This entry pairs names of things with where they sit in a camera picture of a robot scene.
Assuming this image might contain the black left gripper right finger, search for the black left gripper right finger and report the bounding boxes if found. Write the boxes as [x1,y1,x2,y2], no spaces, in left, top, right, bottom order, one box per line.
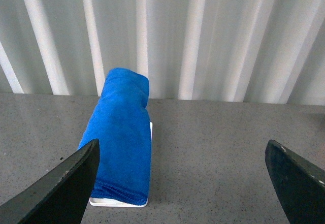
[265,140,324,223]

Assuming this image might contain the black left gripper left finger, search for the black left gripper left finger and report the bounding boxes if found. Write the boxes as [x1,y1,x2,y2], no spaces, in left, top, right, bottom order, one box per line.
[1,139,100,223]

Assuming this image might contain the blue microfiber cloth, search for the blue microfiber cloth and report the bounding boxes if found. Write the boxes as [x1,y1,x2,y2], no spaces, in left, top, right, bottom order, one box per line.
[79,68,151,206]

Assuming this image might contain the white towel rack stand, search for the white towel rack stand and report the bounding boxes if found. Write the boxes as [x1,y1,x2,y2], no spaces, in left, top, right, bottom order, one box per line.
[81,121,152,207]

